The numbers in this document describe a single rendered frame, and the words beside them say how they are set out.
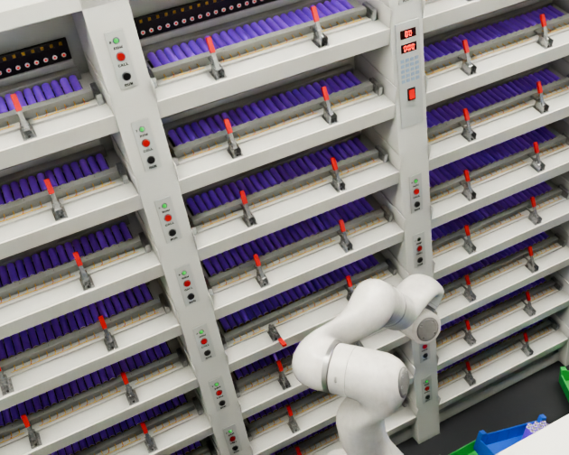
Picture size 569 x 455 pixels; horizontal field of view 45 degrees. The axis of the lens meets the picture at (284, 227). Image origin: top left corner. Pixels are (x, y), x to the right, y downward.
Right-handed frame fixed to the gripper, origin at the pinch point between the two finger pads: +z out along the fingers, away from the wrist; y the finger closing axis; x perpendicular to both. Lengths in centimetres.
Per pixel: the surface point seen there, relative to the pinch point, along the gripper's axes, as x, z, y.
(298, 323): -6.8, 11.1, -18.6
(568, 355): -76, 26, 89
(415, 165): 30.2, -1.6, 23.2
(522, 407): -83, 21, 60
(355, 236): 13.6, 7.7, 4.3
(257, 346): -7.5, 9.9, -32.6
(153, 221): 42, -5, -51
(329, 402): -44, 23, -13
